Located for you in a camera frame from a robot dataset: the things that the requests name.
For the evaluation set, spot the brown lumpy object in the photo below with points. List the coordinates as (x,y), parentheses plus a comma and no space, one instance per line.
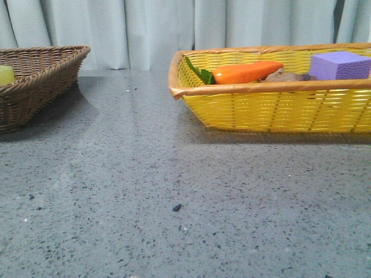
(283,76)

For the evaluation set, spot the white curtain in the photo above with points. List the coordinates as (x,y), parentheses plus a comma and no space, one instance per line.
(144,35)

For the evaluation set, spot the brown wicker basket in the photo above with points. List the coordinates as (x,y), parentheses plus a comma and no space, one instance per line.
(41,75)

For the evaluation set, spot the orange toy carrot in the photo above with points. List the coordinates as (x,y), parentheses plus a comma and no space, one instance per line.
(235,74)

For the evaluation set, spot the purple foam block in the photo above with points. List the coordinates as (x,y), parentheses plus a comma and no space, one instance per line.
(339,66)

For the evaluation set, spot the yellow packing tape roll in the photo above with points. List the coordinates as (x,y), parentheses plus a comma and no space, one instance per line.
(6,75)

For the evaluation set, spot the yellow woven basket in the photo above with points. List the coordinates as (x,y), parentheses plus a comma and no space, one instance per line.
(286,107)

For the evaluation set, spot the small black debris crumb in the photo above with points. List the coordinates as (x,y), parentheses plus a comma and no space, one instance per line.
(177,208)

